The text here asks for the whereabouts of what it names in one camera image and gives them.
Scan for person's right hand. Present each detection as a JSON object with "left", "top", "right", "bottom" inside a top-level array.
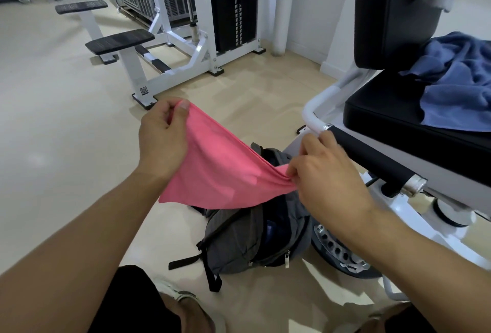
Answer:
[{"left": 285, "top": 130, "right": 381, "bottom": 232}]

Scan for person's left hand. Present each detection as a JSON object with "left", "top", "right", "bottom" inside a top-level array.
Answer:
[{"left": 137, "top": 96, "right": 191, "bottom": 191}]

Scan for pink towel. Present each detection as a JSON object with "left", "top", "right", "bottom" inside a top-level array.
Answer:
[{"left": 158, "top": 103, "right": 300, "bottom": 211}]

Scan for blue towel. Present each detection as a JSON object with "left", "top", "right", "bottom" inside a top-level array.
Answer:
[
  {"left": 398, "top": 31, "right": 491, "bottom": 133},
  {"left": 264, "top": 219, "right": 286, "bottom": 241}
]

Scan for grey backpack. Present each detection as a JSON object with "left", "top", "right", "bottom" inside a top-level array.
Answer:
[{"left": 168, "top": 143, "right": 314, "bottom": 293}]

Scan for person's left forearm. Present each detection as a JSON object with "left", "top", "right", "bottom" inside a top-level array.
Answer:
[{"left": 0, "top": 169, "right": 169, "bottom": 333}]

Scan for person's right forearm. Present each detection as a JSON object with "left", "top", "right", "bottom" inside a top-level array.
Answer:
[{"left": 352, "top": 202, "right": 491, "bottom": 333}]

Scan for person's white left shoe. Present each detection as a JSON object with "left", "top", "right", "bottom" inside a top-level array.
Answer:
[{"left": 153, "top": 275, "right": 227, "bottom": 333}]

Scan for person's black shorts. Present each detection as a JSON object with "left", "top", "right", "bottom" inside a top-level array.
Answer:
[{"left": 88, "top": 265, "right": 438, "bottom": 333}]

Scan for black seat pad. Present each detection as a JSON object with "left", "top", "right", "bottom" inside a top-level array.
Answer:
[{"left": 343, "top": 67, "right": 491, "bottom": 188}]

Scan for black bench pad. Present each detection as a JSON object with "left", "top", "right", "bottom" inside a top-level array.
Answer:
[
  {"left": 55, "top": 0, "right": 109, "bottom": 15},
  {"left": 85, "top": 29, "right": 155, "bottom": 56}
]

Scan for white lever with black grip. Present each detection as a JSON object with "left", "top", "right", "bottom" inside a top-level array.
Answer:
[{"left": 382, "top": 275, "right": 409, "bottom": 302}]

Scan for black weight stack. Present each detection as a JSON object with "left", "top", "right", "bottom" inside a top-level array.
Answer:
[{"left": 210, "top": 0, "right": 258, "bottom": 53}]

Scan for black backrest pad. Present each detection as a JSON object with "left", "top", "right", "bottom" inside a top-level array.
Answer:
[{"left": 352, "top": 0, "right": 445, "bottom": 70}]

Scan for white vertical pipe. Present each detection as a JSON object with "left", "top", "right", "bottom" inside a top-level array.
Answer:
[{"left": 271, "top": 0, "right": 299, "bottom": 57}]

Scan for black handle grip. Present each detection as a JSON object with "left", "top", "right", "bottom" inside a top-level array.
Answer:
[{"left": 324, "top": 124, "right": 428, "bottom": 198}]

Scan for white weight machine frame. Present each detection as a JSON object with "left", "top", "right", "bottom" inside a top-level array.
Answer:
[{"left": 88, "top": 0, "right": 266, "bottom": 111}]

